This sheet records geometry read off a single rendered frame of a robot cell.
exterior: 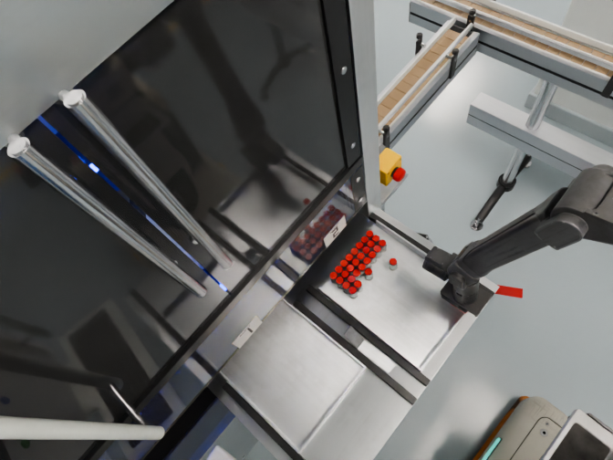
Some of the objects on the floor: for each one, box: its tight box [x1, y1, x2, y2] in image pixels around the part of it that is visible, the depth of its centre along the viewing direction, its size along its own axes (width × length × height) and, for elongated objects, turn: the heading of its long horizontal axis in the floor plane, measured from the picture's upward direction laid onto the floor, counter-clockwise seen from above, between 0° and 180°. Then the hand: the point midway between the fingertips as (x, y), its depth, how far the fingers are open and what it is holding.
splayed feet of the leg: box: [470, 154, 532, 231], centre depth 218 cm, size 8×50×14 cm, turn 143°
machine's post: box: [345, 0, 381, 218], centre depth 120 cm, size 6×6×210 cm
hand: (464, 307), depth 116 cm, fingers closed, pressing on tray
